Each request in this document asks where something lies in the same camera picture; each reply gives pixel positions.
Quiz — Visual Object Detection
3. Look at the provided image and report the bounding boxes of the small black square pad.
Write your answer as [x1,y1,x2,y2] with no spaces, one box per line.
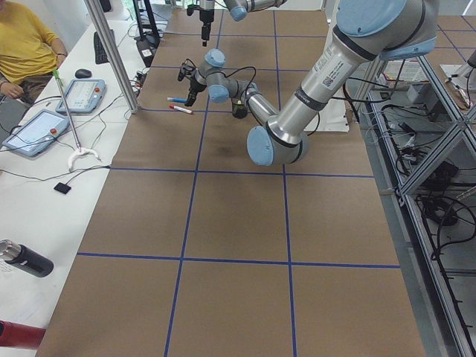
[54,182,71,195]

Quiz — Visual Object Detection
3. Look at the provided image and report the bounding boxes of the black mesh pen cup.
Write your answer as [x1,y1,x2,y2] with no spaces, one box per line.
[231,99,248,119]

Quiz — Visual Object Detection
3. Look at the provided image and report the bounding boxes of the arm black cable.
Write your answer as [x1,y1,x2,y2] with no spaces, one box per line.
[222,65,258,101]

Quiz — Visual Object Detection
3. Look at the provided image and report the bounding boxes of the reacher grabber tool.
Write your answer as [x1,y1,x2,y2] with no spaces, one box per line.
[52,69,101,173]

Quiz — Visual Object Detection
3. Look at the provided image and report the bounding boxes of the black monitor stand base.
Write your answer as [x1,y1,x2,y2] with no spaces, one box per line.
[135,33,161,68]

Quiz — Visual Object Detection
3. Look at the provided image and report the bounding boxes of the person in yellow shirt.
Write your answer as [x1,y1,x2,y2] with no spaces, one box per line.
[1,1,68,104]

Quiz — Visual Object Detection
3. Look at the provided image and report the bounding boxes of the blue marker pen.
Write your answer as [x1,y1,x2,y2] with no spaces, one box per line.
[167,97,187,104]

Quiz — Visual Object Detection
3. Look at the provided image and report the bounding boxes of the near teach pendant tablet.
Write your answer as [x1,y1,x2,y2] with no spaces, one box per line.
[2,109,69,158]

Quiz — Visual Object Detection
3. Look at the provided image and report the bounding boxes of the black keyboard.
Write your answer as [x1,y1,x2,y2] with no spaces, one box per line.
[93,32,109,65]

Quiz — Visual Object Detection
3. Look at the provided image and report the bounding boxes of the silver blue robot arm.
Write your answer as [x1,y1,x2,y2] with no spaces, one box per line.
[187,0,287,47]
[178,1,440,166]

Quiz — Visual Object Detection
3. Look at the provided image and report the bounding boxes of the black computer mouse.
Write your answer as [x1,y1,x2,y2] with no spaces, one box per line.
[74,68,92,79]

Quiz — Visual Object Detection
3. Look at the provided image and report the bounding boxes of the aluminium frame post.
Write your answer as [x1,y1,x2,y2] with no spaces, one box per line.
[84,0,138,114]

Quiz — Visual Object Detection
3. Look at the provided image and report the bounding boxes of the brown paper table cover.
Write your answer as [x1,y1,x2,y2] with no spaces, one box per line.
[38,11,425,356]

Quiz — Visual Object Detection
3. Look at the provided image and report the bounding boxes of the red bottle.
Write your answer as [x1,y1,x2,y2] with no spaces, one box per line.
[1,321,46,350]

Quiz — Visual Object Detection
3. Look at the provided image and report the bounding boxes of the aluminium frame rack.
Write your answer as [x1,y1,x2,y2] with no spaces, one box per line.
[353,22,476,357]

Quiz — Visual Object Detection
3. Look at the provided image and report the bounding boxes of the far teach pendant tablet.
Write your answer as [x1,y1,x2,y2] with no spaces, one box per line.
[60,78,106,114]

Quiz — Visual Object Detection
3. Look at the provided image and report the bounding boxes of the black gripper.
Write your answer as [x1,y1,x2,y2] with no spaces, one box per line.
[185,75,205,106]
[199,8,215,46]

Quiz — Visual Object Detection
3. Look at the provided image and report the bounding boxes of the teach pendant tablet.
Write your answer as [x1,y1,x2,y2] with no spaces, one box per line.
[2,109,69,158]
[60,78,106,114]

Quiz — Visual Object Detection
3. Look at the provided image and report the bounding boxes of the black thermos bottle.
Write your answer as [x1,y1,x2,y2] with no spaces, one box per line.
[1,239,54,277]

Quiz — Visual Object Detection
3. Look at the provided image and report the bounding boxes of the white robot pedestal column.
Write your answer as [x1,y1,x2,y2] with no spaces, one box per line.
[304,99,350,133]

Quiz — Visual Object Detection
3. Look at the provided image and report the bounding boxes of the red marker pen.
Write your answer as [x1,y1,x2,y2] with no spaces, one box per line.
[169,105,194,115]

